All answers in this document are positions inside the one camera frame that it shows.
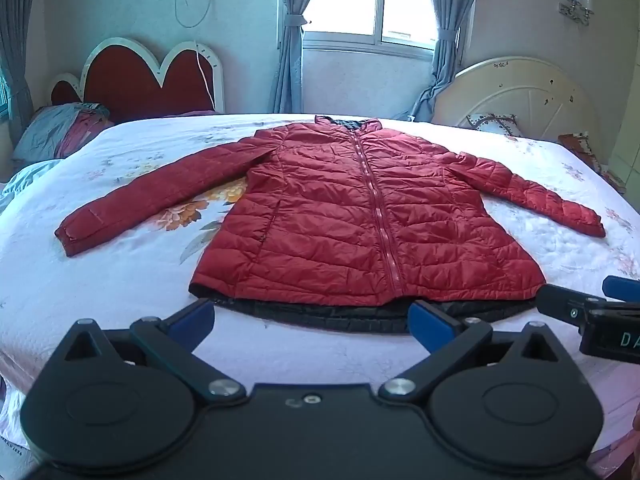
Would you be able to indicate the red heart-shaped headboard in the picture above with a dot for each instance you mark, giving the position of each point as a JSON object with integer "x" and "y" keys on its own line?
{"x": 130, "y": 80}

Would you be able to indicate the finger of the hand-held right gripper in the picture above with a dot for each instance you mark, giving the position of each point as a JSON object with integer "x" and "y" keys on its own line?
{"x": 560, "y": 305}
{"x": 622, "y": 287}

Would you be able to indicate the light blue blanket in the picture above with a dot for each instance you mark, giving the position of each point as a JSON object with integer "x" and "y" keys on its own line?
{"x": 25, "y": 175}

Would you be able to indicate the red patterned cloth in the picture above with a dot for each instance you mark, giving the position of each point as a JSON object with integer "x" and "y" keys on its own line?
{"x": 580, "y": 147}

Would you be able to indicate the white framed window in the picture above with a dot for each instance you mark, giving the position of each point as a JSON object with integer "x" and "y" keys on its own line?
{"x": 350, "y": 0}

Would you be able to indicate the white patterned cushion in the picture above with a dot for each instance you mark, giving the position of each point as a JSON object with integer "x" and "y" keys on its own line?
{"x": 492, "y": 124}

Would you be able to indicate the red puffer jacket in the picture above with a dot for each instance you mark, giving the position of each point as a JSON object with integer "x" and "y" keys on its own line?
{"x": 325, "y": 210}

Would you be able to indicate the crystal wall lamp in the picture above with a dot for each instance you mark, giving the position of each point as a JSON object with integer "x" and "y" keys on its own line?
{"x": 577, "y": 5}

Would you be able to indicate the cream round headboard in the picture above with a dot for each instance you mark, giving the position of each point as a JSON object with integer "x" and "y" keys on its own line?
{"x": 530, "y": 100}

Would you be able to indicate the blue and pink pillow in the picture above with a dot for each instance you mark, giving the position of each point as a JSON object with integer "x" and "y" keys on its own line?
{"x": 50, "y": 127}

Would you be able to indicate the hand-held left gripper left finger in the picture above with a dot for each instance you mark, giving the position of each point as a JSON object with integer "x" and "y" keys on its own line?
{"x": 192, "y": 317}

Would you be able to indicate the bed with floral sheet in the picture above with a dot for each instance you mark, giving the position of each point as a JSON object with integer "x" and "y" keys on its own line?
{"x": 125, "y": 270}

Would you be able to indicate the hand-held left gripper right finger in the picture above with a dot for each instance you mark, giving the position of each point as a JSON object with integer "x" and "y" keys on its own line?
{"x": 430, "y": 322}

